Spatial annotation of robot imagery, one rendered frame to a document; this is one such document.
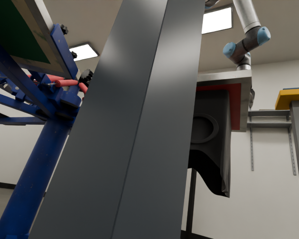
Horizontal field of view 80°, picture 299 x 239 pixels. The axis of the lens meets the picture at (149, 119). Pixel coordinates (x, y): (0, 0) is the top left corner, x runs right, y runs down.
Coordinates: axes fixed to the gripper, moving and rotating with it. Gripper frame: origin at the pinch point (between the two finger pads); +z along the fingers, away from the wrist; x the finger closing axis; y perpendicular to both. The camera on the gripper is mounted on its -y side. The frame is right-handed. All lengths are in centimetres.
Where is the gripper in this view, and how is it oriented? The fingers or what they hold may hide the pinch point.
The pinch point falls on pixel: (244, 106)
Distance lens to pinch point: 108.7
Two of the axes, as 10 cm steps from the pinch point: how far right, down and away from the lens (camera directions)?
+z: -1.9, 9.0, -3.9
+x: 8.9, 0.0, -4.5
